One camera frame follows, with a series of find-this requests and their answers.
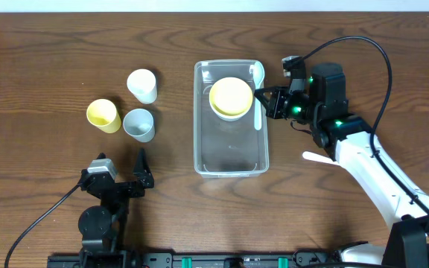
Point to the pale green spoon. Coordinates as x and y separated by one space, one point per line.
258 78

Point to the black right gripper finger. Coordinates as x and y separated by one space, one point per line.
272 89
261 97

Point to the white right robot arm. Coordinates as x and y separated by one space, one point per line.
319 101

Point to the white plastic fork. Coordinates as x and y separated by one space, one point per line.
314 157

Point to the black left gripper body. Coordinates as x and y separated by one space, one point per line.
119 187

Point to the yellow plastic bowl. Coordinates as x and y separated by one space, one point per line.
230 89

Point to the grey plastic cup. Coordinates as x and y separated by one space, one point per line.
139 124

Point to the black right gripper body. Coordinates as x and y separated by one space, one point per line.
281 103

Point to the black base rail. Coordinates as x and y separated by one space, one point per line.
300 258

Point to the yellow plastic cup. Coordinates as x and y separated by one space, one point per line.
103 114

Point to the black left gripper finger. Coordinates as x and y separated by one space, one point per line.
142 171
101 156

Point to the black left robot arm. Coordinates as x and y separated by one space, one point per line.
102 226

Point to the clear plastic container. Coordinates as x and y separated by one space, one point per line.
224 149

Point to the white plastic bowl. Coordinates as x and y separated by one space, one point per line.
230 111

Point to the white plastic cup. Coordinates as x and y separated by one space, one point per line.
142 84

